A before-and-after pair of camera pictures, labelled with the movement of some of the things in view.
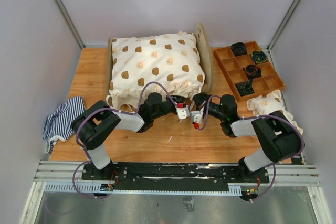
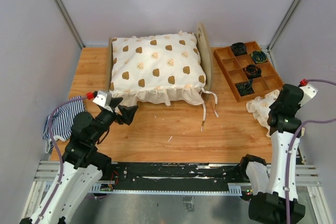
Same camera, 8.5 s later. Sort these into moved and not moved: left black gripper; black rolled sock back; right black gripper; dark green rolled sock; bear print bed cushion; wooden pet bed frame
Moved: right black gripper; left black gripper
Not moved: black rolled sock back; bear print bed cushion; wooden pet bed frame; dark green rolled sock
